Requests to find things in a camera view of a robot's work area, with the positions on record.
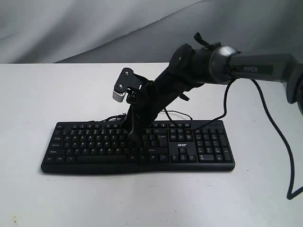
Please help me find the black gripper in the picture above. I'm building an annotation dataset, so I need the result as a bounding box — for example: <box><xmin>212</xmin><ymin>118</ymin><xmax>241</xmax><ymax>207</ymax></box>
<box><xmin>123</xmin><ymin>70</ymin><xmax>190</xmax><ymax>164</ymax></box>

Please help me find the black acer keyboard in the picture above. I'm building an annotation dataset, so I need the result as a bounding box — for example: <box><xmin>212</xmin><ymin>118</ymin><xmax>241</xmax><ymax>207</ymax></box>
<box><xmin>41</xmin><ymin>120</ymin><xmax>235</xmax><ymax>175</ymax></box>

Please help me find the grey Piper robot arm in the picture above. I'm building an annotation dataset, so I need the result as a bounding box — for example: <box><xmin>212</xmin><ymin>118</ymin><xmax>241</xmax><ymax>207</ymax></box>
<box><xmin>116</xmin><ymin>33</ymin><xmax>303</xmax><ymax>141</ymax></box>

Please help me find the grey backdrop cloth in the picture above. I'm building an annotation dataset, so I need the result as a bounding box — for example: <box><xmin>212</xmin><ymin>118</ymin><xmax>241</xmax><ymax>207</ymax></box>
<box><xmin>0</xmin><ymin>0</ymin><xmax>303</xmax><ymax>63</ymax></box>

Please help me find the thin black wire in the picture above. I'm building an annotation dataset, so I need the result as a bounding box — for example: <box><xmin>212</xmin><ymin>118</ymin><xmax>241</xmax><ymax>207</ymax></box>
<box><xmin>87</xmin><ymin>109</ymin><xmax>193</xmax><ymax>123</ymax></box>

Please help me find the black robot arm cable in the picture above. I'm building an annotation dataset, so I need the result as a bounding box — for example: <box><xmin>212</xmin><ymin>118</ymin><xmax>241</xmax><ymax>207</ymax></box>
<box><xmin>163</xmin><ymin>79</ymin><xmax>303</xmax><ymax>201</ymax></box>

